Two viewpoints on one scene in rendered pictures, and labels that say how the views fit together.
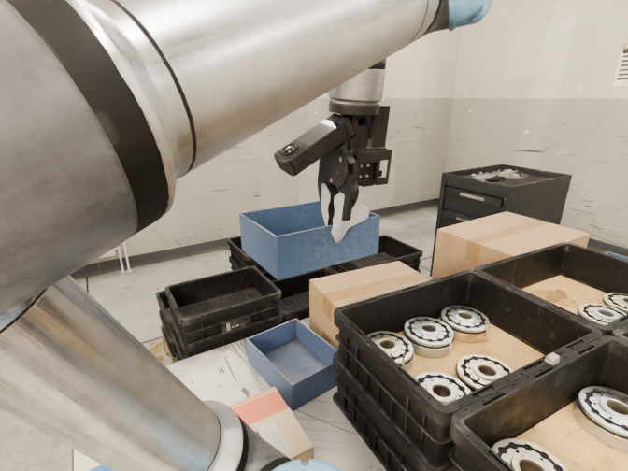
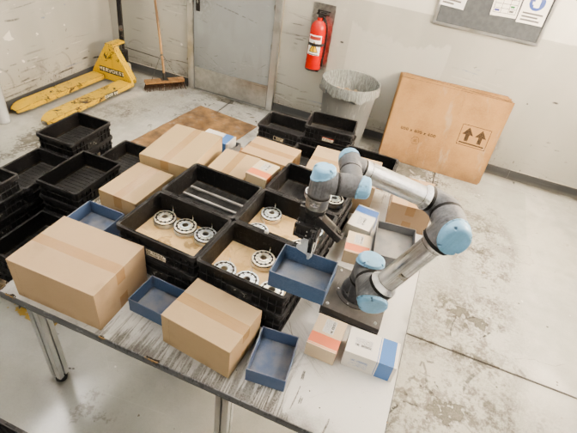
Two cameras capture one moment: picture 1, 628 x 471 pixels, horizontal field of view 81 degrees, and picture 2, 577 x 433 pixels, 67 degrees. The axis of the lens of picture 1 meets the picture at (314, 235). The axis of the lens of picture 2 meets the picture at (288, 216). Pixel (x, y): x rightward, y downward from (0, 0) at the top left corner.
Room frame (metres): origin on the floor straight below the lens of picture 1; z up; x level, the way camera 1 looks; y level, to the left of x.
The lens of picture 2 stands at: (1.41, 0.74, 2.18)
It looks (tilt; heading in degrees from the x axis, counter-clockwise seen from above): 38 degrees down; 227
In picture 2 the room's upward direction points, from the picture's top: 9 degrees clockwise
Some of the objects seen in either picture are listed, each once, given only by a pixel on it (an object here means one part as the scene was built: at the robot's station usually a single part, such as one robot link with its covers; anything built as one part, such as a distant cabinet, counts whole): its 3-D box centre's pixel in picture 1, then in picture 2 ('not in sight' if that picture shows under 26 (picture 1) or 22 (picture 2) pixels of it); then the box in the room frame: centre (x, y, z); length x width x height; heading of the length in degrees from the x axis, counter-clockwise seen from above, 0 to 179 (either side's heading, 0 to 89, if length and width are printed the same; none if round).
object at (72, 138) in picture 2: not in sight; (80, 155); (0.76, -2.26, 0.37); 0.40 x 0.30 x 0.45; 31
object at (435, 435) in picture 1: (456, 348); (256, 266); (0.60, -0.28, 0.87); 0.40 x 0.30 x 0.11; 118
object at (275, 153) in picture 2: not in sight; (270, 161); (-0.03, -1.04, 0.78); 0.30 x 0.22 x 0.16; 119
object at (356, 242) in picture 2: not in sight; (356, 248); (0.01, -0.23, 0.74); 0.16 x 0.12 x 0.07; 37
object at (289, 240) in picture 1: (308, 233); (303, 273); (0.62, 0.01, 1.10); 0.20 x 0.15 x 0.07; 122
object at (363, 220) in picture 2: not in sight; (361, 223); (-0.15, -0.35, 0.75); 0.20 x 0.12 x 0.09; 27
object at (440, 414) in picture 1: (460, 325); (257, 258); (0.60, -0.28, 0.92); 0.40 x 0.30 x 0.02; 118
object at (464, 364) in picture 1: (486, 373); (263, 259); (0.54, -0.31, 0.86); 0.10 x 0.10 x 0.01
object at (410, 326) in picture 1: (428, 331); (246, 279); (0.67, -0.24, 0.86); 0.10 x 0.10 x 0.01
